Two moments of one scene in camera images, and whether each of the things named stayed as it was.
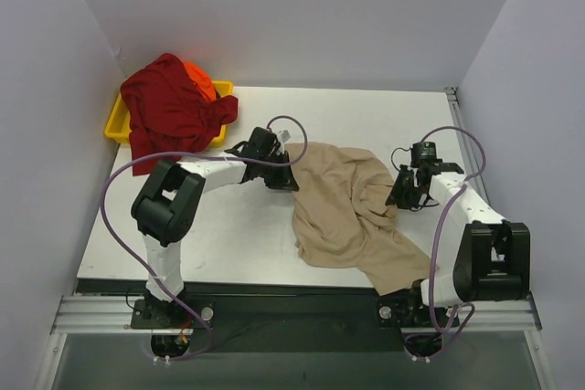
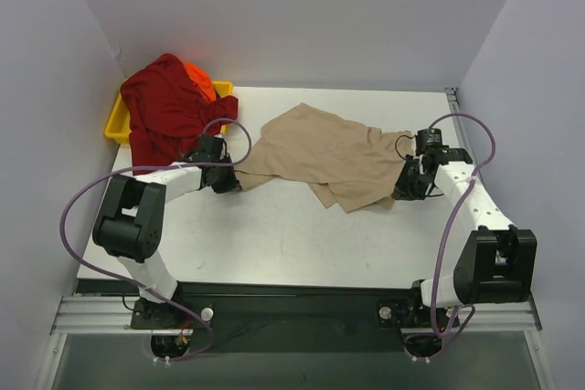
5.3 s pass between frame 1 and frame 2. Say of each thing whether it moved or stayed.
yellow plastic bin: stayed
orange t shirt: stayed
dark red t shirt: stayed
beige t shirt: moved
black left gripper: moved
